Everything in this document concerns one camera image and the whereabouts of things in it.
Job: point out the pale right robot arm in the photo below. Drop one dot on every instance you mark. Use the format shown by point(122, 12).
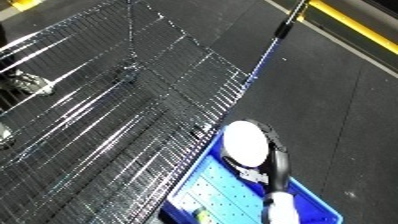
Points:
point(281, 210)

